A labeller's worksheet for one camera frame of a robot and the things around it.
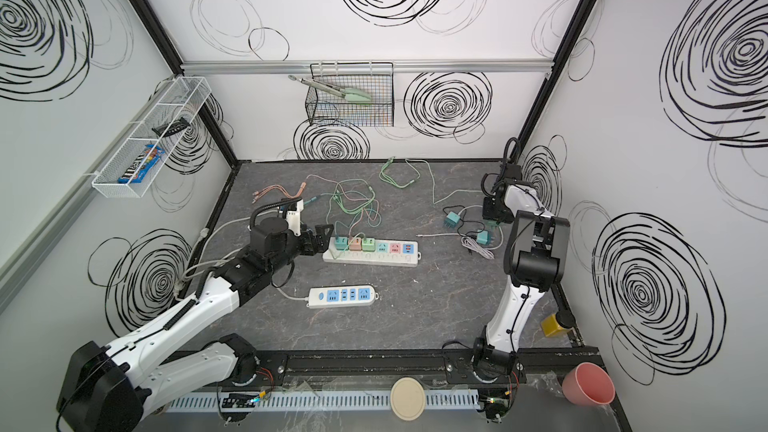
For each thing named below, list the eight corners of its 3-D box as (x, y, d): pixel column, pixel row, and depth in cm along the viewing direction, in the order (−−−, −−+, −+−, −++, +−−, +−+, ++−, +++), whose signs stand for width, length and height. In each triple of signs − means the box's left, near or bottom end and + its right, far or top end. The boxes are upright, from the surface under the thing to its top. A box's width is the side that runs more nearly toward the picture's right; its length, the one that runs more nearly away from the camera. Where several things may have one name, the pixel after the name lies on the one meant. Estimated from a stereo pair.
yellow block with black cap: (536, 337, 81) (552, 327, 73) (532, 322, 83) (546, 311, 75) (559, 337, 81) (578, 327, 73) (554, 322, 83) (571, 311, 75)
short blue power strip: (309, 307, 85) (307, 304, 83) (311, 291, 88) (309, 287, 86) (378, 304, 86) (378, 300, 84) (378, 287, 89) (377, 284, 87)
